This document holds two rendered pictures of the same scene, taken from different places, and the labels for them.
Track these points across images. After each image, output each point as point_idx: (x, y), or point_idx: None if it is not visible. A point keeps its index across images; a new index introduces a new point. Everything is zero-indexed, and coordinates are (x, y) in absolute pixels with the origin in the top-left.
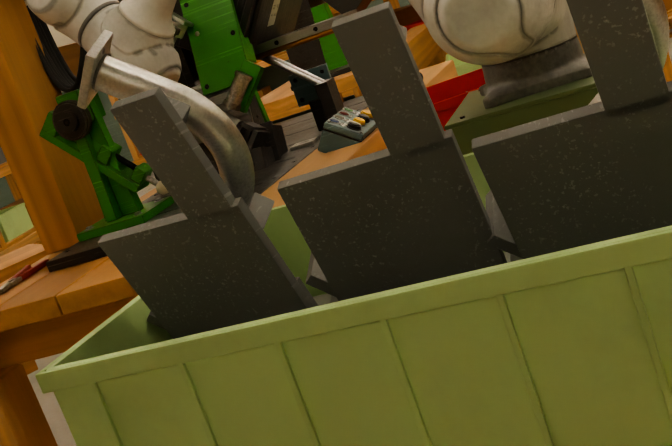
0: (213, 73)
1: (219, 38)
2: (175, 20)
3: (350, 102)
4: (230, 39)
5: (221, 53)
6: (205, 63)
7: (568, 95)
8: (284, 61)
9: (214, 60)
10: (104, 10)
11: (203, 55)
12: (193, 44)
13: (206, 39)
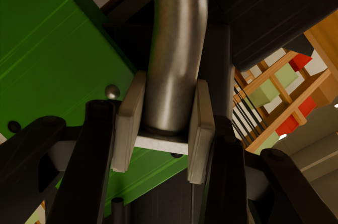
0: None
1: (41, 101)
2: (156, 133)
3: None
4: (10, 109)
5: (14, 65)
6: (45, 18)
7: None
8: None
9: (23, 38)
10: None
11: (63, 39)
12: (109, 60)
13: (77, 86)
